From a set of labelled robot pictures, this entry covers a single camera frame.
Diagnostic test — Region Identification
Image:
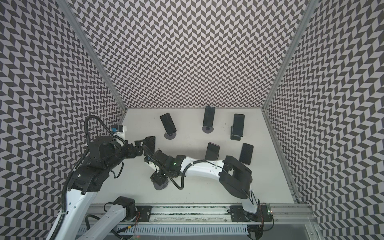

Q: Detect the round grey stand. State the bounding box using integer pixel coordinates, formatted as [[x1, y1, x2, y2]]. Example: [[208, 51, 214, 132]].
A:
[[164, 132, 177, 140], [202, 126, 214, 134], [150, 171, 169, 191]]

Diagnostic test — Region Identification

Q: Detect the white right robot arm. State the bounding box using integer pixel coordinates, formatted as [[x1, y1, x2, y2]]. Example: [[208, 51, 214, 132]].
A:
[[144, 146, 275, 224]]

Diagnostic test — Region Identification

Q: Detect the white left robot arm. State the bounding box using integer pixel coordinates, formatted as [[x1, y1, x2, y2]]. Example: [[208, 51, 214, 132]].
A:
[[47, 136, 146, 240]]

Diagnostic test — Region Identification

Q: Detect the green-edged phone on round stand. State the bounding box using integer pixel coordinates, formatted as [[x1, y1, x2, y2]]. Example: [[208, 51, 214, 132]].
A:
[[203, 106, 216, 128]]

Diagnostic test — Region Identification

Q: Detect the black block stand far right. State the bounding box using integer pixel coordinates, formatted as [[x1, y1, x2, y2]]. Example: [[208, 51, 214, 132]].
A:
[[230, 126, 242, 141]]

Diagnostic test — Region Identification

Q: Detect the dark phone on block stand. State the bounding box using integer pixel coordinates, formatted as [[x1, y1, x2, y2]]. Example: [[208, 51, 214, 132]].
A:
[[232, 114, 245, 137]]

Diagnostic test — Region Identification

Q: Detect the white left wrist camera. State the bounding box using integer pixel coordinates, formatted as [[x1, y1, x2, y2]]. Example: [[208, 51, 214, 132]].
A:
[[111, 125, 127, 141]]

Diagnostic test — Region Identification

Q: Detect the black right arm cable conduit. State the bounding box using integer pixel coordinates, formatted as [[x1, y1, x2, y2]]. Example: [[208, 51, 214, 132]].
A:
[[142, 145, 229, 191]]

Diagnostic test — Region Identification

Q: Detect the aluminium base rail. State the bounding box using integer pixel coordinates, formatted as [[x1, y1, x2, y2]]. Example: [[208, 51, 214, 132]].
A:
[[136, 203, 316, 225]]

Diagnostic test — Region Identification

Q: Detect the white slotted cable duct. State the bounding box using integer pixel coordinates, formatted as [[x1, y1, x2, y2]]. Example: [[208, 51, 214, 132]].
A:
[[76, 224, 249, 236]]

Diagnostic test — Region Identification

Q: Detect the aluminium corner post left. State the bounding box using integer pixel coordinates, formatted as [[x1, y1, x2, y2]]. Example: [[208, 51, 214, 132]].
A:
[[56, 0, 127, 111]]

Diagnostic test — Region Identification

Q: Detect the aluminium corner post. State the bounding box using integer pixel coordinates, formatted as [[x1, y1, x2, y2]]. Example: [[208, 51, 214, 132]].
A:
[[262, 0, 319, 112], [56, 0, 127, 111]]

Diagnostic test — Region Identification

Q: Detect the aluminium corner post right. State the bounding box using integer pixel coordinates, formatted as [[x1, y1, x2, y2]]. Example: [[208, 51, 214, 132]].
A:
[[262, 0, 319, 112]]

